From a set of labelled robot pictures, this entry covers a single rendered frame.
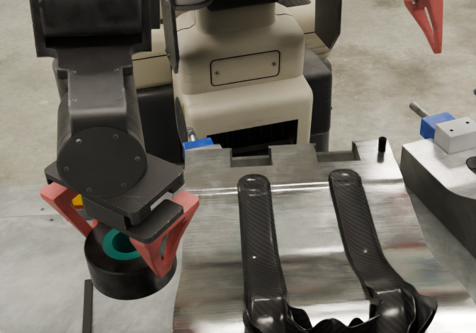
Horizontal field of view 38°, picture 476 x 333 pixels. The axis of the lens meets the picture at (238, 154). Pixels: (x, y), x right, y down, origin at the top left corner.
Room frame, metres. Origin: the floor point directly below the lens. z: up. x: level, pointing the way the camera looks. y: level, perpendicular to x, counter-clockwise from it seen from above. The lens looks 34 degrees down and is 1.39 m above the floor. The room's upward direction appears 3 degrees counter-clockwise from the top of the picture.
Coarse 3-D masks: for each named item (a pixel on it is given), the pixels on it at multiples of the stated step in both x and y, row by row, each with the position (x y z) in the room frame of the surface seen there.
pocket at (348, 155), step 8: (352, 144) 0.75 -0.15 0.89; (320, 152) 0.75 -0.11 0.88; (328, 152) 0.75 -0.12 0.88; (336, 152) 0.75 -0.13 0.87; (344, 152) 0.75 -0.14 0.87; (352, 152) 0.74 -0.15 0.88; (320, 160) 0.74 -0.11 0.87; (328, 160) 0.74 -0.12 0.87; (336, 160) 0.74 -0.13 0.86; (344, 160) 0.74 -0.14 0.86; (352, 160) 0.74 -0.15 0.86; (360, 160) 0.71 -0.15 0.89
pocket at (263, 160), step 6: (270, 150) 0.74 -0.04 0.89; (252, 156) 0.75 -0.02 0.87; (258, 156) 0.75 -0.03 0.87; (264, 156) 0.75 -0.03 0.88; (270, 156) 0.74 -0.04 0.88; (234, 162) 0.74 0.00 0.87; (240, 162) 0.74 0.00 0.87; (246, 162) 0.74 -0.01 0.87; (252, 162) 0.74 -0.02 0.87; (258, 162) 0.74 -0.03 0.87; (264, 162) 0.74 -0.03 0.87; (270, 162) 0.74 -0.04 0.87
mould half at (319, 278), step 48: (192, 192) 0.66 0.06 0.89; (288, 192) 0.65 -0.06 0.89; (384, 192) 0.64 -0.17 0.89; (192, 240) 0.58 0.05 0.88; (240, 240) 0.58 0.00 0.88; (288, 240) 0.57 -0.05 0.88; (336, 240) 0.57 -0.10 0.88; (384, 240) 0.56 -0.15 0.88; (192, 288) 0.48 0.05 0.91; (240, 288) 0.47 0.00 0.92; (288, 288) 0.46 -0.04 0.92; (336, 288) 0.46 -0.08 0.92; (432, 288) 0.45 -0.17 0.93
